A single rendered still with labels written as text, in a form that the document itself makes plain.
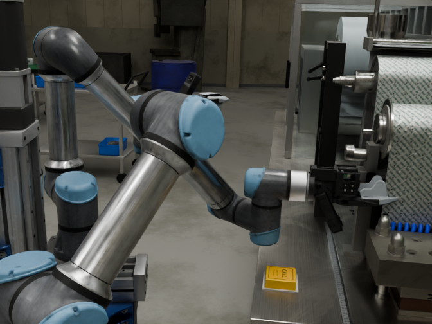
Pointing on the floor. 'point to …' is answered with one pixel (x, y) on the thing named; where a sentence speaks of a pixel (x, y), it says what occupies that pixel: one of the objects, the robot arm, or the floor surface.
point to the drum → (170, 74)
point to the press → (181, 31)
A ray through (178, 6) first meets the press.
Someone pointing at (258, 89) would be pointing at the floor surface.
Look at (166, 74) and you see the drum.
